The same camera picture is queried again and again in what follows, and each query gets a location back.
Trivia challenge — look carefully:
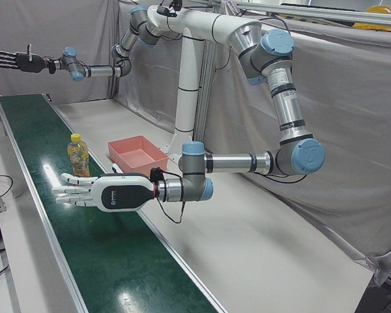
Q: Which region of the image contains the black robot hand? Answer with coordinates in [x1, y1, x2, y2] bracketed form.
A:
[0, 44, 50, 74]

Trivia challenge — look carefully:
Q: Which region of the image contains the aluminium upright post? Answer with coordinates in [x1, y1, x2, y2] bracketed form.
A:
[194, 38, 216, 144]

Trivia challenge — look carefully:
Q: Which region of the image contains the aluminium overhead beam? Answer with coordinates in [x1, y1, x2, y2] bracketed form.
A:
[226, 1, 391, 27]

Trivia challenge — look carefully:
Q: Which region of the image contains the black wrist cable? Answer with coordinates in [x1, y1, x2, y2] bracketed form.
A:
[156, 169, 187, 225]

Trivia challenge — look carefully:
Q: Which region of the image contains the grey cloth curtain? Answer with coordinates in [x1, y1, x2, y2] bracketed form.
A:
[0, 0, 391, 288]

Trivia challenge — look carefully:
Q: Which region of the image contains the yellow cap drink bottle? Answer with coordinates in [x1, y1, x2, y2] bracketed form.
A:
[66, 133, 91, 178]

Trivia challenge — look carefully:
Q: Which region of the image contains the black floor cable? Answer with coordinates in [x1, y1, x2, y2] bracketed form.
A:
[0, 174, 14, 198]

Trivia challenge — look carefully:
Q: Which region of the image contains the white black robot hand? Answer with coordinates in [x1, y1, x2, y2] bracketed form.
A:
[51, 164, 156, 213]

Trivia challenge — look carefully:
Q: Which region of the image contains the pink plastic basket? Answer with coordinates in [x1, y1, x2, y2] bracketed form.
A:
[108, 135, 169, 179]

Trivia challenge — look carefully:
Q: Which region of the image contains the black head camera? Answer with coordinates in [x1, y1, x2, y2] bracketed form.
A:
[156, 0, 184, 18]

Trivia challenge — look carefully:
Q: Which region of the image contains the green conveyor belt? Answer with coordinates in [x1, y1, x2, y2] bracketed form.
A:
[0, 93, 228, 313]

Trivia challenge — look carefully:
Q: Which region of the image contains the white robot torso column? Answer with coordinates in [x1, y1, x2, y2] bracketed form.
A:
[145, 5, 262, 163]

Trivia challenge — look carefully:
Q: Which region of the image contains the yellow hard hat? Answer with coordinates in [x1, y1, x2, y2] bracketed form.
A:
[351, 22, 391, 33]
[364, 4, 391, 15]

